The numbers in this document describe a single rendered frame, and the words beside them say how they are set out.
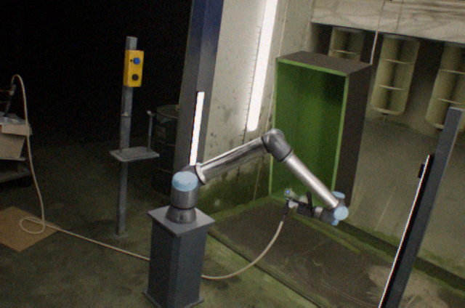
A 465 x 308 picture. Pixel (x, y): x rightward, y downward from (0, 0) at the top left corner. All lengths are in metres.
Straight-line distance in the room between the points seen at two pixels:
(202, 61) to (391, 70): 1.75
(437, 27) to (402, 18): 0.32
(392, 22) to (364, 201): 1.69
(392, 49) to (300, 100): 1.02
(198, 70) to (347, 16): 1.62
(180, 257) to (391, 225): 2.11
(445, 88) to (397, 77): 0.45
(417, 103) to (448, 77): 0.59
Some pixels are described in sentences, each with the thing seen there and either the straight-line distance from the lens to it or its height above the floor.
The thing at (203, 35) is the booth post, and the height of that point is 1.71.
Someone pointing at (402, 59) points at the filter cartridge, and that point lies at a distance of 3.70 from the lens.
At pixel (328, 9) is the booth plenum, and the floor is 2.12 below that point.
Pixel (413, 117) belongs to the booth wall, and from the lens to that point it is 4.03.
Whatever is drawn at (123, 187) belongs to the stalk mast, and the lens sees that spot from 3.15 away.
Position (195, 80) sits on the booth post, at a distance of 3.01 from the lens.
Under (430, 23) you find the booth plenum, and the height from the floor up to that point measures 2.10.
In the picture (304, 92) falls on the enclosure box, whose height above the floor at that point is 1.37.
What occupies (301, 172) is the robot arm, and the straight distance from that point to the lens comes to 2.23.
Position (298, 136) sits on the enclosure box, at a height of 0.98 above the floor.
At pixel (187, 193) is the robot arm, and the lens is 2.25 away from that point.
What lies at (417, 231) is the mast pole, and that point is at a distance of 1.78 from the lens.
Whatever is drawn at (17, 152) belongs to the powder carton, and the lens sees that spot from 4.07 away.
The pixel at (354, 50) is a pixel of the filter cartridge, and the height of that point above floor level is 1.77.
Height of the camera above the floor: 1.80
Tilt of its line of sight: 16 degrees down
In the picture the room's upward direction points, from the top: 8 degrees clockwise
